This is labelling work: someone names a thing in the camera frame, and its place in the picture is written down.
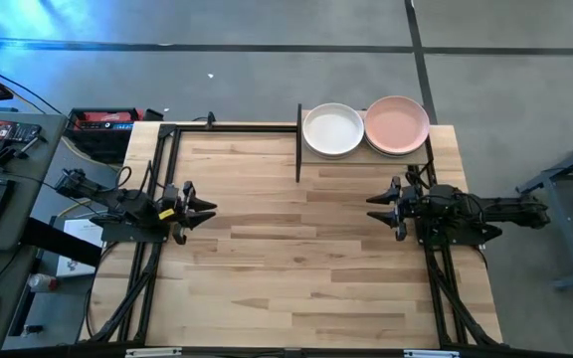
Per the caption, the black aluminium table frame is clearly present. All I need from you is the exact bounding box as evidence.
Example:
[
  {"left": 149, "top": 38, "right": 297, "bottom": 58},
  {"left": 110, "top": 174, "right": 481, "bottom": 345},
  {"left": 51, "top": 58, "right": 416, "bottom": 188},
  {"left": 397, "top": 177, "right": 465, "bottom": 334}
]
[{"left": 75, "top": 120, "right": 506, "bottom": 358}]

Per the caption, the wooden shelf black frame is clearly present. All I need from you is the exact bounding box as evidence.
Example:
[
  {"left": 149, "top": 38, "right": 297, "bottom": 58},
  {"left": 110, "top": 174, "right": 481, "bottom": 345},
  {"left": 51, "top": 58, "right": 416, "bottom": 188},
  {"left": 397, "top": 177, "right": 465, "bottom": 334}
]
[{"left": 294, "top": 102, "right": 435, "bottom": 184}]

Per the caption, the grey metal stand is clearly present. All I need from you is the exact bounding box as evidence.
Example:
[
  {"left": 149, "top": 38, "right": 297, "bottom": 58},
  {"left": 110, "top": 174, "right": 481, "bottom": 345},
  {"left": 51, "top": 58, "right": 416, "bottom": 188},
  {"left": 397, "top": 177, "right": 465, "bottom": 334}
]
[{"left": 514, "top": 129, "right": 573, "bottom": 292}]

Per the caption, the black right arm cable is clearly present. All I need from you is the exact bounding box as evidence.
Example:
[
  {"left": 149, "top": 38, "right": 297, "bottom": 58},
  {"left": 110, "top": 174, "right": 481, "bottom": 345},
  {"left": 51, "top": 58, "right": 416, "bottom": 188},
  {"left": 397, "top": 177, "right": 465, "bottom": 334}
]
[{"left": 404, "top": 166, "right": 433, "bottom": 191}]

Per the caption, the grey side desk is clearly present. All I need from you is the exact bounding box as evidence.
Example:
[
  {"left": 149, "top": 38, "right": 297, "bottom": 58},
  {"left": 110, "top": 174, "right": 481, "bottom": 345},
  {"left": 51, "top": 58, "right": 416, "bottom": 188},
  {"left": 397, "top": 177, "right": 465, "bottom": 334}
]
[{"left": 0, "top": 109, "right": 69, "bottom": 354}]

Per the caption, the white printed paper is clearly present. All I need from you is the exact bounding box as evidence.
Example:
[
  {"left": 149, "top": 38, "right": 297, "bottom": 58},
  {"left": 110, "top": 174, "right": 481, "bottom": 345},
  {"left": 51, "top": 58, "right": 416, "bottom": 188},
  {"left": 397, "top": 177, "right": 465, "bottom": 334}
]
[{"left": 55, "top": 217, "right": 106, "bottom": 278}]

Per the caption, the white bottle red cap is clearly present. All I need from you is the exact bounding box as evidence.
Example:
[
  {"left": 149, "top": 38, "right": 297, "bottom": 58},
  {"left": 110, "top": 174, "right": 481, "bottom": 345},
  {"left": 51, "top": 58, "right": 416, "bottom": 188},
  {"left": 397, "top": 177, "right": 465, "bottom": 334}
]
[{"left": 27, "top": 272, "right": 61, "bottom": 293}]

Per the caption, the red black phone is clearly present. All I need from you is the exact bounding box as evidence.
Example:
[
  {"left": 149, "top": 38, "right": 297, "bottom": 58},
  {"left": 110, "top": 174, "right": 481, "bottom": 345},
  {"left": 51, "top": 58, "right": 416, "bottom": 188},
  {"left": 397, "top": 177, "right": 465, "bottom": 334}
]
[{"left": 0, "top": 119, "right": 43, "bottom": 144}]

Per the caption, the white plate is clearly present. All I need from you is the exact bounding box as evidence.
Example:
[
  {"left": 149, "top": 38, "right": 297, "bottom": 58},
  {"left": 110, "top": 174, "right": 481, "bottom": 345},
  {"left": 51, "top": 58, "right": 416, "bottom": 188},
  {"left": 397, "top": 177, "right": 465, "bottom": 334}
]
[{"left": 301, "top": 102, "right": 366, "bottom": 158}]

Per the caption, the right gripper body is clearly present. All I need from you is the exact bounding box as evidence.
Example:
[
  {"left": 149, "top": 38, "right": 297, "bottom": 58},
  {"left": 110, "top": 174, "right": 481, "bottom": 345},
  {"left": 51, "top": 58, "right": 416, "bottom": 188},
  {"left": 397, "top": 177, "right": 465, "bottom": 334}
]
[{"left": 400, "top": 184, "right": 435, "bottom": 228}]

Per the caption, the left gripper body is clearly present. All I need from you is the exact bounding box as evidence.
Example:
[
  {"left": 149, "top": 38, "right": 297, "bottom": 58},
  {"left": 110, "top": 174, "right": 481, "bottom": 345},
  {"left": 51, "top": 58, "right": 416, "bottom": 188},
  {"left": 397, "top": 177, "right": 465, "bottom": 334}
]
[{"left": 160, "top": 184, "right": 188, "bottom": 229}]

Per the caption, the white metal bracket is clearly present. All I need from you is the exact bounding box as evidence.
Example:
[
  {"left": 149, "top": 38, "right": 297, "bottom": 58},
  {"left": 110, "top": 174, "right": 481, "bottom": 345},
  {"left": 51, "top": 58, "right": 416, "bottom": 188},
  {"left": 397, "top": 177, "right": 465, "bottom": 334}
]
[
  {"left": 124, "top": 346, "right": 183, "bottom": 358},
  {"left": 403, "top": 348, "right": 461, "bottom": 358}
]

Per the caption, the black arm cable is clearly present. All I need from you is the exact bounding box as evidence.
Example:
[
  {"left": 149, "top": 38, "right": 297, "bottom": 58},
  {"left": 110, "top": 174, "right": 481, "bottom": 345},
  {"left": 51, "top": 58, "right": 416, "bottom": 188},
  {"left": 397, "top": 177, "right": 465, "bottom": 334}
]
[
  {"left": 404, "top": 166, "right": 433, "bottom": 191},
  {"left": 111, "top": 161, "right": 153, "bottom": 200}
]

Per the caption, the red black equipment case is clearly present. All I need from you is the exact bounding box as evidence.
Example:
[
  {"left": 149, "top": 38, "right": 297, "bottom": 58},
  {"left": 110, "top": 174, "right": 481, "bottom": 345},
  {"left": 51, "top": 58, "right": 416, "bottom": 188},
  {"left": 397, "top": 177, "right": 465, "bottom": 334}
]
[{"left": 65, "top": 106, "right": 146, "bottom": 155}]

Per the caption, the black flat bar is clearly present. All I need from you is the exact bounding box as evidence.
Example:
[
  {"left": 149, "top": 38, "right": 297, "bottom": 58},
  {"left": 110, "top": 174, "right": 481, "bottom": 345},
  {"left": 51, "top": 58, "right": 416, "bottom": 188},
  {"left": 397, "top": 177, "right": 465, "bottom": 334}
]
[{"left": 20, "top": 217, "right": 103, "bottom": 268}]

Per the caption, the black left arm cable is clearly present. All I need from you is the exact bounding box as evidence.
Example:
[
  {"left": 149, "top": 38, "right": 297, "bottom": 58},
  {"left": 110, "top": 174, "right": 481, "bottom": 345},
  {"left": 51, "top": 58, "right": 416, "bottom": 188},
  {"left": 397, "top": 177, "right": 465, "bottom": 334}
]
[{"left": 111, "top": 161, "right": 153, "bottom": 200}]

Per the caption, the black small desk gadget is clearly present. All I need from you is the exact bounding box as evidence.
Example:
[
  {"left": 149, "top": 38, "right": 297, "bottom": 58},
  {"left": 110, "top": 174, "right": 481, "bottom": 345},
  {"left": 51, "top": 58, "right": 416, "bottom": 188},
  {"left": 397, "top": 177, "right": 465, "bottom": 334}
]
[{"left": 0, "top": 136, "right": 48, "bottom": 168}]

